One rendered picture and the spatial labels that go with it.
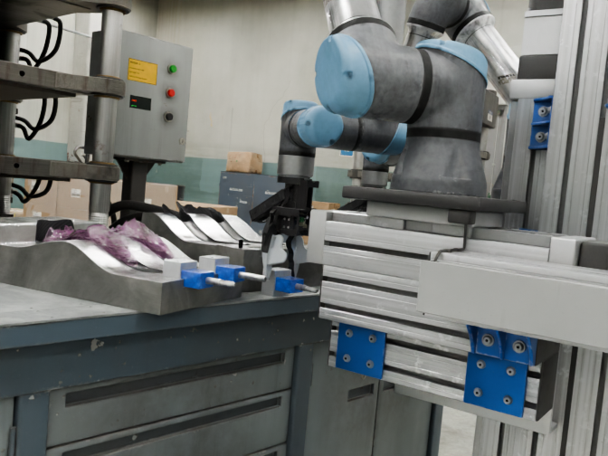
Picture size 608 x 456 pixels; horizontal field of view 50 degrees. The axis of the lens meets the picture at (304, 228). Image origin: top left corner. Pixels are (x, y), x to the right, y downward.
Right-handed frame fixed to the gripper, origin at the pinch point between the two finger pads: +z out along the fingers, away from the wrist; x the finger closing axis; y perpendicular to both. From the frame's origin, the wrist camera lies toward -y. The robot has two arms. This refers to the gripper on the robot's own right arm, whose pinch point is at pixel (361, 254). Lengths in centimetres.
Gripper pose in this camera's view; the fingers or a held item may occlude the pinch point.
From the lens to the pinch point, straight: 190.0
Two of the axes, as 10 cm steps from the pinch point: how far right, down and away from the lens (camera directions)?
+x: 6.1, 0.0, 7.9
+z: -0.9, 9.9, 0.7
